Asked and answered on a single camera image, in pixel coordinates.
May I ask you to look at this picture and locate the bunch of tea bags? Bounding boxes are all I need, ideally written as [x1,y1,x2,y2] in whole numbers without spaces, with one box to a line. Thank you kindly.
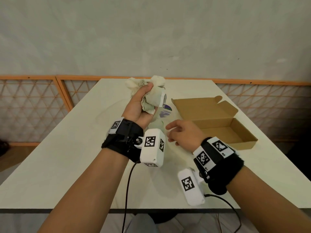
[125,75,167,115]

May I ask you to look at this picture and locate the bundle of black cables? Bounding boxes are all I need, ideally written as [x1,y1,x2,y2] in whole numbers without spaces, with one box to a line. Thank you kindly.
[0,140,10,157]

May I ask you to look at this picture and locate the person's right hand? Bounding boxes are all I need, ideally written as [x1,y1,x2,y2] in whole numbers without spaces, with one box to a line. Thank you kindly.
[165,119,207,153]

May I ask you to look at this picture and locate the round purple sticker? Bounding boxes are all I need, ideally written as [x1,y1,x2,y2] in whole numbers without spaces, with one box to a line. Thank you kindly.
[159,103,173,118]

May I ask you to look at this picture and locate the person's left forearm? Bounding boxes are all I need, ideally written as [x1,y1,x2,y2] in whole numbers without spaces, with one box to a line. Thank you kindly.
[38,146,130,233]

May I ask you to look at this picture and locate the person's right forearm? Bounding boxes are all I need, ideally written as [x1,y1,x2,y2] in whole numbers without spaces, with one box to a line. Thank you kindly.
[225,164,311,233]

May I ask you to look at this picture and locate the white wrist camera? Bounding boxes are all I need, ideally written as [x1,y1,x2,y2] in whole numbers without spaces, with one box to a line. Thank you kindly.
[177,168,207,207]
[139,128,167,168]

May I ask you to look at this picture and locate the black cable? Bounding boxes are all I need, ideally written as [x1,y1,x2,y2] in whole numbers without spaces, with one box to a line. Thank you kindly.
[121,161,142,233]
[204,193,242,233]

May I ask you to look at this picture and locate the person's left hand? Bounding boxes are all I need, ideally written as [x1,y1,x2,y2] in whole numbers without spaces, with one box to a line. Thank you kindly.
[121,82,159,130]

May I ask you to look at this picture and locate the orange lattice fence panel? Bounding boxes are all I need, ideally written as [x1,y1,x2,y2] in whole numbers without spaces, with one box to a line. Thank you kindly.
[56,75,311,144]
[0,75,74,147]

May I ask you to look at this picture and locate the brown paper box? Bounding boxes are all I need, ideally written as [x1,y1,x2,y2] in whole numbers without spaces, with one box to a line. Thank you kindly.
[171,95,259,151]

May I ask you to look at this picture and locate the black marker wristband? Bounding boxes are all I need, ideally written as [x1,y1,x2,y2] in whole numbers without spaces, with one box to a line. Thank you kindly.
[101,116,144,163]
[192,136,245,196]

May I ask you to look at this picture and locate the grey trousers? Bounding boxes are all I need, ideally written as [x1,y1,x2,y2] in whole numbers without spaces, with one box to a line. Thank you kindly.
[126,213,219,233]

